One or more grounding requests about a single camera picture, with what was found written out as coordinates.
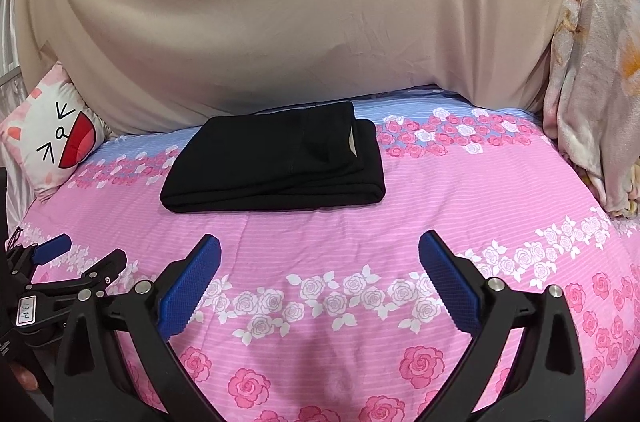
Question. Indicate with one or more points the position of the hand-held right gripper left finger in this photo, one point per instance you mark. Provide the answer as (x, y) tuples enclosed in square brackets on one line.
[(190, 292)]

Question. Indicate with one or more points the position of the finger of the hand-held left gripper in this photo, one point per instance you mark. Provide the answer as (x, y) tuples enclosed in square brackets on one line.
[(107, 267), (52, 247)]

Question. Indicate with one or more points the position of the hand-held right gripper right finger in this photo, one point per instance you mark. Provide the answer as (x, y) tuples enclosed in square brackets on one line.
[(450, 287)]

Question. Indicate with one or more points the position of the black pants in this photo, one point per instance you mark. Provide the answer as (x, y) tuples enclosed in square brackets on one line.
[(260, 172)]

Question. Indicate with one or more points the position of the person's left hand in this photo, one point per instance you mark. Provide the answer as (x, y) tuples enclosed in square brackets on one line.
[(25, 377)]

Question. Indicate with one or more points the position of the thin black loop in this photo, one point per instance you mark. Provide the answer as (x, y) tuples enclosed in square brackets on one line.
[(16, 232)]

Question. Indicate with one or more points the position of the pale pink satin cloth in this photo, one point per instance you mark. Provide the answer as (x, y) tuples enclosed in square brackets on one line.
[(17, 197)]

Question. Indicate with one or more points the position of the cartoon face cushion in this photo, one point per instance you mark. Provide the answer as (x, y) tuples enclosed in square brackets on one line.
[(55, 137)]

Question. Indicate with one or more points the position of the pink floral bed sheet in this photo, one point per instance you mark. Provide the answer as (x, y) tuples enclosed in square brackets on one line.
[(320, 242)]

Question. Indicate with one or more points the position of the floral fleece blanket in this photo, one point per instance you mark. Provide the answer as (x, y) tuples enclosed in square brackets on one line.
[(590, 77)]

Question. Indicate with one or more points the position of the beige cloth cover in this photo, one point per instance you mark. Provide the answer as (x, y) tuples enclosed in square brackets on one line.
[(300, 2)]

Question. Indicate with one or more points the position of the white metal bed rail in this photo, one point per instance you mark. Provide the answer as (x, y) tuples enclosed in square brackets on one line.
[(10, 77)]

